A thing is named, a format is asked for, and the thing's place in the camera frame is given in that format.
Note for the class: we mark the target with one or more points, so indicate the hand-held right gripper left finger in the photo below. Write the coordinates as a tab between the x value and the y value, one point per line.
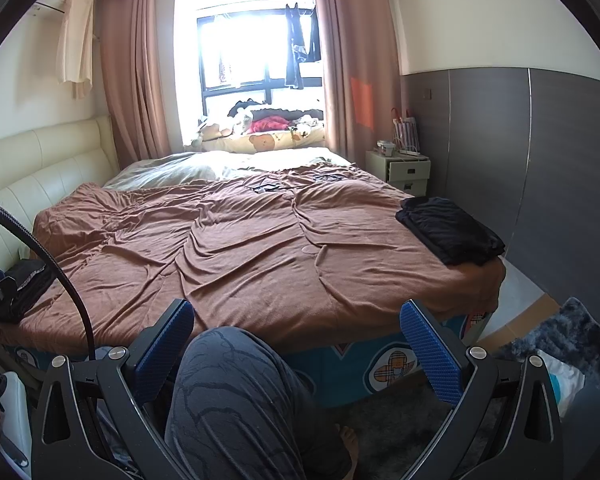
165	355

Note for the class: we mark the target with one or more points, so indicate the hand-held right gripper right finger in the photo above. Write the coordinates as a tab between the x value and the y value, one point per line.
432	355

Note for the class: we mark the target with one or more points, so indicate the black pants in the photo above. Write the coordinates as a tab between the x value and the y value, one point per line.
450	225
485	256

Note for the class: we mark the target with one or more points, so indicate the folded black pants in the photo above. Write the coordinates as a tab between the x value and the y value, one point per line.
485	256

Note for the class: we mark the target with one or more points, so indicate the dark clothes pile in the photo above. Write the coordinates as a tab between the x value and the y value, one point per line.
27	290

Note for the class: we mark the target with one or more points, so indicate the person's right leg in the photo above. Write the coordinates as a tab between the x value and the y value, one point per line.
245	400

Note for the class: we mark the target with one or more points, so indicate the brown blanket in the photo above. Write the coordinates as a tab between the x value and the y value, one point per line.
230	250

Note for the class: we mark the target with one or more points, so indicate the cream padded headboard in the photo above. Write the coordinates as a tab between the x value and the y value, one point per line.
45	170

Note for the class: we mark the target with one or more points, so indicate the white blue plastic packet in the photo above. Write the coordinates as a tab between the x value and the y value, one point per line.
562	372

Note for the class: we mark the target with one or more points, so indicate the grey shaggy rug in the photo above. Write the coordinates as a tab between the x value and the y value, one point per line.
565	330

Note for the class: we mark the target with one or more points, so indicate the white nightstand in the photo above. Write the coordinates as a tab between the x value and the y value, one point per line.
400	172

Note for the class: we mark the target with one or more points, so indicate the grey white pillow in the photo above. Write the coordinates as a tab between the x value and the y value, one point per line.
180	170

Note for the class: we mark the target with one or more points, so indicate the white power strip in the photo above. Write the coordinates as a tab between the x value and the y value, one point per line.
412	153

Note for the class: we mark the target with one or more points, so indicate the small cup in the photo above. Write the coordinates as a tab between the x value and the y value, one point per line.
386	148

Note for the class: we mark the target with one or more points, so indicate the red striped paper bag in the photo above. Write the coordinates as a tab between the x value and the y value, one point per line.
405	132

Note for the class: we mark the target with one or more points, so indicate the teddy bear plush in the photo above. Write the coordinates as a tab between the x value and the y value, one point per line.
214	134

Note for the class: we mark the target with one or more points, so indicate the bear print pillow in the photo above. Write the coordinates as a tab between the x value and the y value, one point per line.
280	141

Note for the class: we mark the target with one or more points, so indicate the pink curtain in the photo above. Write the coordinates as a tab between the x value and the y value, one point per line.
135	75
360	60

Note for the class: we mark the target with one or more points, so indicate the red cloth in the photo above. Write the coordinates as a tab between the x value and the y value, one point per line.
270	125

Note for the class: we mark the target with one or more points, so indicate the cream hanging garment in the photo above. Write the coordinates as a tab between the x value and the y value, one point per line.
75	40

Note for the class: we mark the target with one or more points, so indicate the black white plush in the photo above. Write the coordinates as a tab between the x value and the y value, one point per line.
242	110

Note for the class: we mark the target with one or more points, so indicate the black framed window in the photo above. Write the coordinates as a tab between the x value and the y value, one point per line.
260	50

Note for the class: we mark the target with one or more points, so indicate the black hanging garment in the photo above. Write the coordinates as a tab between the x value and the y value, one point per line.
297	45

